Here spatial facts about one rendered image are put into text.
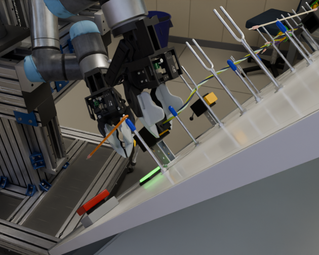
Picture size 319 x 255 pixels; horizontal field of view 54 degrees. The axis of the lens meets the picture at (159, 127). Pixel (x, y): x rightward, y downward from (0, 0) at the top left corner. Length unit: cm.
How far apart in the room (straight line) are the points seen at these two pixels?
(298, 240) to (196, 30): 319
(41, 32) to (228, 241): 75
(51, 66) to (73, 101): 203
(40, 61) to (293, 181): 84
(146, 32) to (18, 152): 126
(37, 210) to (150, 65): 138
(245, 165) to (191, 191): 6
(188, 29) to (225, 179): 374
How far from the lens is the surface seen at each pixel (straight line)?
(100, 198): 55
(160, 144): 66
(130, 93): 57
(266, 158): 16
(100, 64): 78
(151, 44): 54
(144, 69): 55
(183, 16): 388
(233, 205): 98
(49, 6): 67
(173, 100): 61
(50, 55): 93
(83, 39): 82
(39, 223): 175
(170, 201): 24
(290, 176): 111
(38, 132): 161
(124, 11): 56
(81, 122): 266
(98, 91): 73
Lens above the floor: 155
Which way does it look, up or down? 38 degrees down
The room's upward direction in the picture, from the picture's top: straight up
